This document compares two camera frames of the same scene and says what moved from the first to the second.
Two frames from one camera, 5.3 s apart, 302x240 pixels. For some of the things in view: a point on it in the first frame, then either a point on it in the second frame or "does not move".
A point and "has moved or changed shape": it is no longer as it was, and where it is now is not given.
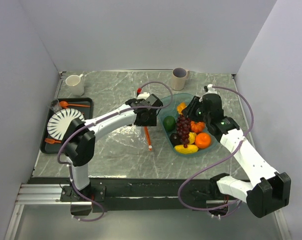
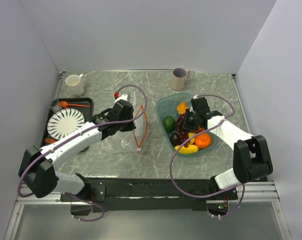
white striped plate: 59,120 does not move
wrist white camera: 144,95 -> 126,97
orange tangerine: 202,140 does not move
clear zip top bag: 130,139 has moved or changed shape
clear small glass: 55,106 does not move
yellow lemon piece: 191,137 does not move
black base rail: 128,195 does not move
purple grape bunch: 183,126 does not move
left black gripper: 151,122 -> 131,126
